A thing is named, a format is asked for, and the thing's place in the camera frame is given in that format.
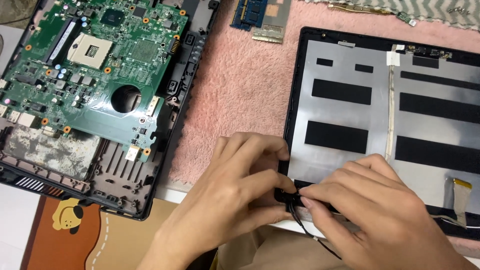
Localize person's right hand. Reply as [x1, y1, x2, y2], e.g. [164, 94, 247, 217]
[299, 153, 471, 270]

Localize person's left hand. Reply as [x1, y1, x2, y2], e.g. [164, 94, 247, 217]
[175, 131, 299, 253]

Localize thin black antenna cable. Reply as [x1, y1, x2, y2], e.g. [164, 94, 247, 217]
[286, 195, 343, 260]

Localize black laptop lid cover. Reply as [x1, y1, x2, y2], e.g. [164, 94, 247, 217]
[274, 26, 480, 241]

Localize person's beige trousers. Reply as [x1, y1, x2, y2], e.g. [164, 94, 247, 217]
[210, 224, 362, 270]

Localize black laptop base chassis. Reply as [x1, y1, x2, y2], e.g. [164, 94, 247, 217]
[0, 0, 222, 222]

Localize pink fluffy mat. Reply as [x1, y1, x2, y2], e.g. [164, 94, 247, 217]
[168, 0, 480, 259]

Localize brown cartoon dog desk mat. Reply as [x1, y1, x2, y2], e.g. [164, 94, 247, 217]
[20, 195, 181, 270]

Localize webcam board strip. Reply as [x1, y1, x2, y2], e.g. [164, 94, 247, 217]
[393, 44, 453, 61]

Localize blue memory module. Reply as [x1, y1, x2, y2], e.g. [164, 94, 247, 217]
[230, 0, 253, 32]
[240, 0, 269, 26]

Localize green laptop motherboard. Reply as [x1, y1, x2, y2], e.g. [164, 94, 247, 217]
[0, 0, 189, 163]

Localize small green circuit board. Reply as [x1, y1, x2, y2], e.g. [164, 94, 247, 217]
[397, 11, 418, 27]

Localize display ribbon cable yellow tape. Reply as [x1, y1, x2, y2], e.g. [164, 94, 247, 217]
[430, 177, 473, 228]

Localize silver flat shielded cable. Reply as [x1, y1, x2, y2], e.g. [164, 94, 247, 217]
[252, 0, 292, 44]

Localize gold metal hinge bracket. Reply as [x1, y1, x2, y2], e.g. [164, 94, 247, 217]
[328, 3, 394, 16]

